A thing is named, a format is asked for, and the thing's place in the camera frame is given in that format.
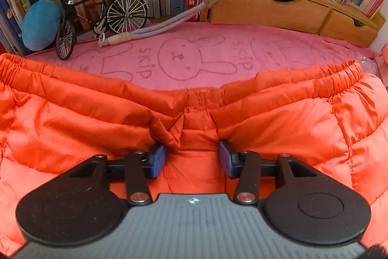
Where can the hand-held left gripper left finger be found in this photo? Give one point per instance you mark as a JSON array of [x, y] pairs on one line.
[[159, 160]]

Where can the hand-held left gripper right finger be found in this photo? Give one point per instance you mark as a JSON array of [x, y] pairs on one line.
[[225, 157]]

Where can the orange puffer jacket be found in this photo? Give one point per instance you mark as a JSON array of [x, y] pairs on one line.
[[91, 131]]

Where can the pink rabbit-print blanket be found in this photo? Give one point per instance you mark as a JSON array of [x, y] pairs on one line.
[[212, 49]]

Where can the black miniature bicycle model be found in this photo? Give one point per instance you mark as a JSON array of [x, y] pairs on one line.
[[98, 27]]

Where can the clear plastic wrapper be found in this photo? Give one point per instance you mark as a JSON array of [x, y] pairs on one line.
[[368, 64]]

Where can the blue round plush ball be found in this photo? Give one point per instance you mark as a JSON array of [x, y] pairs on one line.
[[41, 25]]

